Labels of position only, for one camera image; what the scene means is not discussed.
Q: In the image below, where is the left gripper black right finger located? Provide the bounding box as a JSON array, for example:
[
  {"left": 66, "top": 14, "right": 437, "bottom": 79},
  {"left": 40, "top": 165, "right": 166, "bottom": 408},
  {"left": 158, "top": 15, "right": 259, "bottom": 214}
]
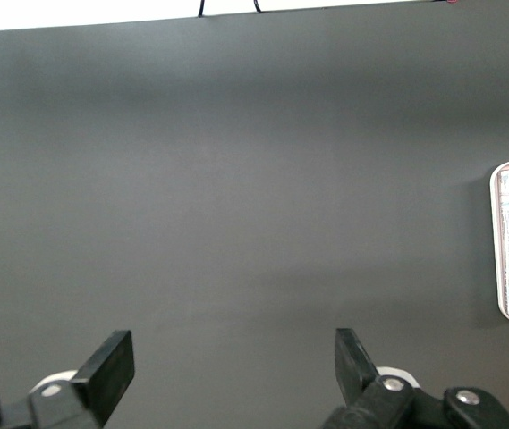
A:
[{"left": 319, "top": 327, "right": 509, "bottom": 429}]

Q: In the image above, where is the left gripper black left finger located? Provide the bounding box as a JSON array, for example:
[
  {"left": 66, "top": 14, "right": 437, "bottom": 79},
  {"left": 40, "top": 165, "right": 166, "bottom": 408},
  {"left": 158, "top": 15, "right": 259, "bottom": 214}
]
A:
[{"left": 0, "top": 329, "right": 136, "bottom": 429}]

